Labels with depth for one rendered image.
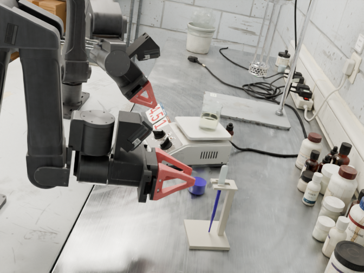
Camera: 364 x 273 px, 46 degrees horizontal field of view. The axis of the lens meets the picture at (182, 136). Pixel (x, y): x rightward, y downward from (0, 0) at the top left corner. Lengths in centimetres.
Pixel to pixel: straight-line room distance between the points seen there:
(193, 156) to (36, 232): 43
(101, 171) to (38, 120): 13
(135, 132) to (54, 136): 13
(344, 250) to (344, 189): 23
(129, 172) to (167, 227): 19
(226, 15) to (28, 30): 292
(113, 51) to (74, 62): 34
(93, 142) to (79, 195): 25
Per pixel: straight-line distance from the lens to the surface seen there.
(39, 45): 64
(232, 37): 352
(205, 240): 86
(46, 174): 74
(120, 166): 73
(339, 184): 105
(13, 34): 64
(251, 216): 97
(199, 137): 106
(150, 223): 88
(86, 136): 71
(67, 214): 89
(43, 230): 85
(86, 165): 74
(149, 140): 112
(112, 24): 99
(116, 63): 93
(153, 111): 133
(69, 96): 131
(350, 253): 86
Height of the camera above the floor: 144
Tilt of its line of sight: 26 degrees down
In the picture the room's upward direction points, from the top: 11 degrees clockwise
